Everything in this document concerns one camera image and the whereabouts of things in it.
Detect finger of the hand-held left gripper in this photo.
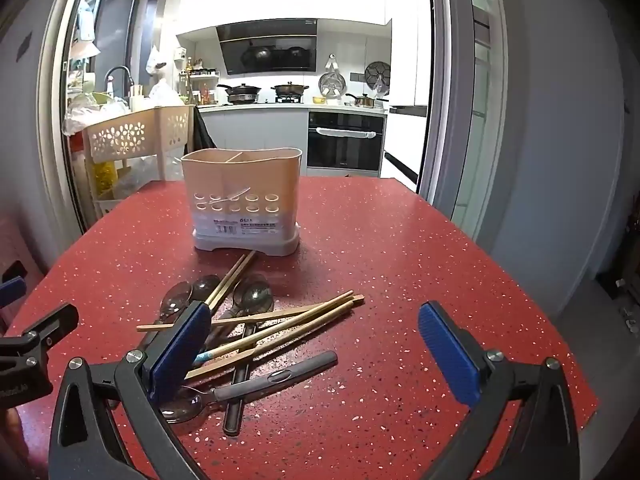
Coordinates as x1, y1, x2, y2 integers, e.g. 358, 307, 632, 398
0, 302, 80, 361
0, 260, 28, 311

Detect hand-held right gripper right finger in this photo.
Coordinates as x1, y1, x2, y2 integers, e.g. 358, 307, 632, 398
417, 300, 593, 480

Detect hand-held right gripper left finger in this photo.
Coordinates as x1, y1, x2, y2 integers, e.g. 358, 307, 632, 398
48, 300, 213, 480

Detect metal spoon dark wooden handle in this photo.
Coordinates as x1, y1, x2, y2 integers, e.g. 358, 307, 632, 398
149, 281, 195, 333
192, 274, 223, 307
217, 274, 268, 341
222, 280, 275, 436

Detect bamboo chopstick blue patterned end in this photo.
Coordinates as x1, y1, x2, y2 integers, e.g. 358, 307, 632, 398
194, 290, 355, 366

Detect metal spoon grey handle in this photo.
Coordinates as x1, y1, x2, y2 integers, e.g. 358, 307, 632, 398
161, 350, 339, 425

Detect beige plastic utensil holder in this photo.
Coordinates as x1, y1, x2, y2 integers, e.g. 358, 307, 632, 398
181, 147, 304, 253

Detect yellow bag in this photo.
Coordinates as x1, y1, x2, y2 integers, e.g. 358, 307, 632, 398
94, 160, 119, 197

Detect beige flower-cutout storage cart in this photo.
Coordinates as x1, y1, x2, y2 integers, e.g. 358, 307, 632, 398
82, 105, 196, 216

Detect black hanging cloth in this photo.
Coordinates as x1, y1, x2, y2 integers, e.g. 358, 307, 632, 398
192, 106, 217, 152

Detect grey lower cabinets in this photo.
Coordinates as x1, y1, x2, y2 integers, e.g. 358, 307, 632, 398
200, 107, 309, 172

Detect white refrigerator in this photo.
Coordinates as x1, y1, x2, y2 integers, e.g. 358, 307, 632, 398
382, 0, 433, 193

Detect black built-in oven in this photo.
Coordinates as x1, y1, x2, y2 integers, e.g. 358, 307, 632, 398
306, 111, 386, 171

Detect black kitchen faucet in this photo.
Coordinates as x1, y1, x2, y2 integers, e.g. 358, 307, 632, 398
104, 66, 133, 100

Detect white plastic bag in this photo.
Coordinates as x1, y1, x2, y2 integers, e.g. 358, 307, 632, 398
149, 80, 182, 107

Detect black wok with lid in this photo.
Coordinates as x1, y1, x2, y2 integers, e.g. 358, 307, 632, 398
216, 82, 262, 106
271, 81, 309, 103

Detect spice rack with bottles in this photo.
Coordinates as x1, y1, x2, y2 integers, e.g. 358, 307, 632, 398
179, 57, 221, 107

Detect round metal steamer rack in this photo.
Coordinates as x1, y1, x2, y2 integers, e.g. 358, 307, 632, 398
364, 61, 392, 95

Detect hanging metal colander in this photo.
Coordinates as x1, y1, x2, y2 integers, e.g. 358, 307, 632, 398
318, 54, 346, 99

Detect black range hood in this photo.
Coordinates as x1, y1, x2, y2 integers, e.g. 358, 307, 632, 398
216, 19, 319, 75

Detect grey sliding door frame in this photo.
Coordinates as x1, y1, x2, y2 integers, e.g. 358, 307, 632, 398
419, 0, 506, 223
36, 0, 117, 235

